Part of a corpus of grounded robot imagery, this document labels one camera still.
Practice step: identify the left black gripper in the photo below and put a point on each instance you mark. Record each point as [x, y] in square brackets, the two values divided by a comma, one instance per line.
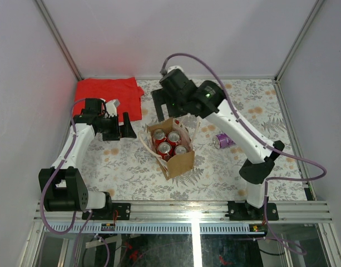
[126, 130]

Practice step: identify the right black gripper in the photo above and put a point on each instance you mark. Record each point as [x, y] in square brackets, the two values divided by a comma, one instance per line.
[159, 98]

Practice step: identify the red cola can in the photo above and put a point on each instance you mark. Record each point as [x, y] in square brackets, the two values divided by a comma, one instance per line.
[165, 150]
[180, 150]
[174, 138]
[158, 137]

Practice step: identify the red cola can front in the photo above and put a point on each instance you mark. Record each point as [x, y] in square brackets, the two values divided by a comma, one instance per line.
[165, 150]

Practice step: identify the watermelon canvas tote bag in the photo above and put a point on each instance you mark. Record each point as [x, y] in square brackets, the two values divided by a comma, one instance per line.
[178, 164]

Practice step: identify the purple soda can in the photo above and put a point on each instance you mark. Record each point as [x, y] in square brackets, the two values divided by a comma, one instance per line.
[222, 141]

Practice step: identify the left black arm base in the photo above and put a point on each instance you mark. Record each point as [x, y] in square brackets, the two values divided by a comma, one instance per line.
[109, 210]

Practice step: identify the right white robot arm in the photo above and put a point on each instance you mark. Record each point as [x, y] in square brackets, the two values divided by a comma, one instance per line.
[261, 152]

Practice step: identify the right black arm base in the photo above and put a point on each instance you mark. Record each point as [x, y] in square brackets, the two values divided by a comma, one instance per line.
[242, 211]

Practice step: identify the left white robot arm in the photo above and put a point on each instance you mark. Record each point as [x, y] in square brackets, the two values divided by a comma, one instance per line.
[62, 185]

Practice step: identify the red folded cloth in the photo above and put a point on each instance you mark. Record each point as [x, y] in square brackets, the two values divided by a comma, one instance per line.
[125, 90]

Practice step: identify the floral patterned table mat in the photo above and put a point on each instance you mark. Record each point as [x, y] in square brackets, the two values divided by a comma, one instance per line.
[129, 172]

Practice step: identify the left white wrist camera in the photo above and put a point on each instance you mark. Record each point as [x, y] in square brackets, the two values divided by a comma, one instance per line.
[110, 107]

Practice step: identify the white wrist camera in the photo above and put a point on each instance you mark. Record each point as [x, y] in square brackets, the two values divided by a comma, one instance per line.
[110, 107]
[174, 68]

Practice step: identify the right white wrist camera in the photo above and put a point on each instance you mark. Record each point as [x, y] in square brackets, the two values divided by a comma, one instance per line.
[174, 68]

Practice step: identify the aluminium front rail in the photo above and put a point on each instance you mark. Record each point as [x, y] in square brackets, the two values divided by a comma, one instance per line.
[292, 212]

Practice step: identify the white slotted cable duct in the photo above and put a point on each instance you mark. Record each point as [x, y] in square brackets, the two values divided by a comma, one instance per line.
[171, 228]

